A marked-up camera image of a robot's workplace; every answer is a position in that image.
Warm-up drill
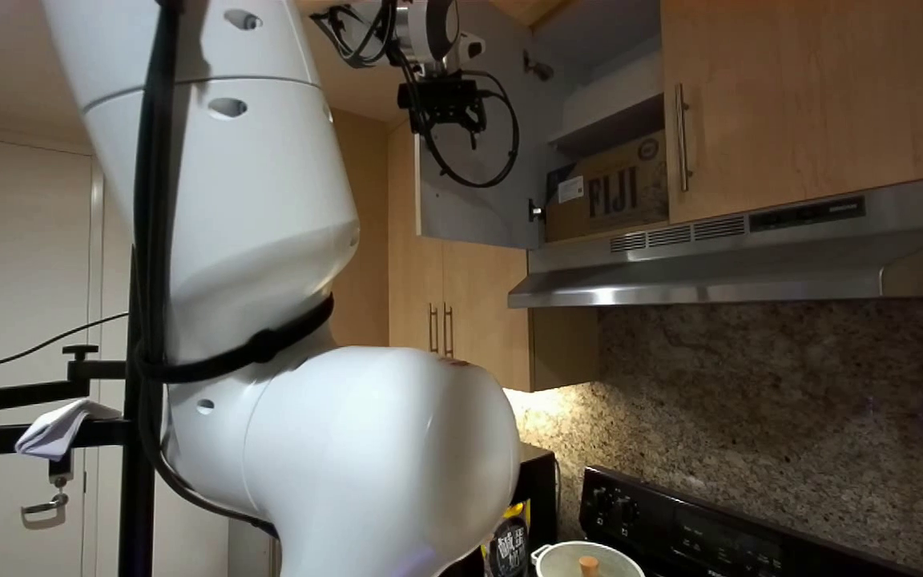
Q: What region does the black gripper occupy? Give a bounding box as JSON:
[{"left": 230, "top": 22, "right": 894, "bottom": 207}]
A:
[{"left": 415, "top": 98, "right": 478, "bottom": 141}]

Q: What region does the white cabinet shelf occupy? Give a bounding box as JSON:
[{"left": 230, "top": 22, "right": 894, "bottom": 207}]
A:
[{"left": 545, "top": 48, "right": 668, "bottom": 146}]

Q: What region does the narrow tall wooden cabinet door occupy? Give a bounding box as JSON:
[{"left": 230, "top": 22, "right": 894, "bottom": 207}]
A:
[{"left": 385, "top": 114, "right": 449, "bottom": 362}]

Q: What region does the white room door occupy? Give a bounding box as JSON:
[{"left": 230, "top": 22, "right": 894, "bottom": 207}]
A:
[{"left": 0, "top": 132, "right": 105, "bottom": 577}]

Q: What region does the wooden pantry side panel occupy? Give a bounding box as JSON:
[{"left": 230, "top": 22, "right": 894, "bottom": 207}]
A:
[{"left": 327, "top": 109, "right": 393, "bottom": 350}]

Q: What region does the brown Fiji cardboard box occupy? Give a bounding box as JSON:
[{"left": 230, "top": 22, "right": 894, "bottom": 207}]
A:
[{"left": 541, "top": 129, "right": 669, "bottom": 242}]

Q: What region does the stainless steel range hood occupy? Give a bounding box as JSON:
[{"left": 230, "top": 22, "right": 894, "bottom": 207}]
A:
[{"left": 504, "top": 170, "right": 923, "bottom": 315}]

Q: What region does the black countertop appliance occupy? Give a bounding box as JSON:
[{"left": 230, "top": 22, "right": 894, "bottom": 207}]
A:
[{"left": 443, "top": 434, "right": 564, "bottom": 577}]

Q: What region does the black and yellow bag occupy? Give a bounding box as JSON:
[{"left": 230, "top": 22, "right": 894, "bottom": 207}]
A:
[{"left": 478, "top": 498, "right": 540, "bottom": 577}]

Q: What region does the black electric stove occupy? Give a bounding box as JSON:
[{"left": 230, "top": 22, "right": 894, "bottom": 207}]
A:
[{"left": 575, "top": 465, "right": 914, "bottom": 577}]

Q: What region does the white crumpled cloth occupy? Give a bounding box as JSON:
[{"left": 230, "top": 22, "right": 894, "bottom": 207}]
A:
[{"left": 13, "top": 398, "right": 127, "bottom": 465}]

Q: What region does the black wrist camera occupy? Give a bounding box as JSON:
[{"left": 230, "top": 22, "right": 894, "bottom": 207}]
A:
[{"left": 396, "top": 75, "right": 489, "bottom": 109}]

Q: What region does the wall cabinet carcass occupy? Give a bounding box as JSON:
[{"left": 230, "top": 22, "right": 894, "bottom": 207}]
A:
[{"left": 528, "top": 0, "right": 668, "bottom": 247}]

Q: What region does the black strap on arm base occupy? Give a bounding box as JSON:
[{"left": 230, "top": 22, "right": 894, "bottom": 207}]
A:
[{"left": 155, "top": 294, "right": 341, "bottom": 385}]

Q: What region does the thin black wire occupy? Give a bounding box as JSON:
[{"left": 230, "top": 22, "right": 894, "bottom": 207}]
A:
[{"left": 0, "top": 310, "right": 134, "bottom": 385}]

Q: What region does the silver door lever handle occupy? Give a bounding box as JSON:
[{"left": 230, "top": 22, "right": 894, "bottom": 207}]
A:
[{"left": 17, "top": 486, "right": 73, "bottom": 533}]

